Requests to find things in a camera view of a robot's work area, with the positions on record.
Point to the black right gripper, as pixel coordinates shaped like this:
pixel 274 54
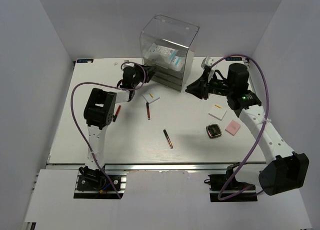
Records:
pixel 200 88

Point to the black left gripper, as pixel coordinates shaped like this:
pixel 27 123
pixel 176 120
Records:
pixel 149 72

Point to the white blue sachet packet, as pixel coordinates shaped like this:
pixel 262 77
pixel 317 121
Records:
pixel 159 50
pixel 173 62

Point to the clear acrylic makeup organizer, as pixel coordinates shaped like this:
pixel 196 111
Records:
pixel 169 45

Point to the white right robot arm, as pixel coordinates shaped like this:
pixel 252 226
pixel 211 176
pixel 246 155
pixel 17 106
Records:
pixel 285 169

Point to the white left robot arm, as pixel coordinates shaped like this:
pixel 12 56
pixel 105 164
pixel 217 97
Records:
pixel 100 108

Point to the white pad with yellow stick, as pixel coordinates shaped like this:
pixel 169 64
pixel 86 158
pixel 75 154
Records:
pixel 151 96

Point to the red lip gloss centre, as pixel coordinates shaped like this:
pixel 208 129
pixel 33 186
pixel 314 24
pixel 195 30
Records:
pixel 148 111

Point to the white pad right yellow stick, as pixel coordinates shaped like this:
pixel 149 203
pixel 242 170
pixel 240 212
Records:
pixel 217 112

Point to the red lip gloss left upright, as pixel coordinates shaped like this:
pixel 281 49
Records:
pixel 116 113

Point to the blue table corner label right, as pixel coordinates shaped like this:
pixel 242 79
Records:
pixel 233 59

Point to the blue table corner label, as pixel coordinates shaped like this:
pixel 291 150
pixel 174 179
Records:
pixel 233 59
pixel 84 61

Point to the black gold compact case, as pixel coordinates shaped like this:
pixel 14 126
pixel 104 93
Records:
pixel 213 131

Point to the pink sticky pad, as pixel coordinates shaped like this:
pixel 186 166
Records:
pixel 232 128

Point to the blue table corner label left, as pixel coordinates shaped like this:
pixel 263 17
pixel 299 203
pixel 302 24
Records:
pixel 84 61

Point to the aluminium front rail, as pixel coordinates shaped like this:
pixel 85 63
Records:
pixel 154 167

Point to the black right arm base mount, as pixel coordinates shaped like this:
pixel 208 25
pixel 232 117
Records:
pixel 216 182

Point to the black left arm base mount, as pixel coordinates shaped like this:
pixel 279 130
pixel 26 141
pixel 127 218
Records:
pixel 93 184

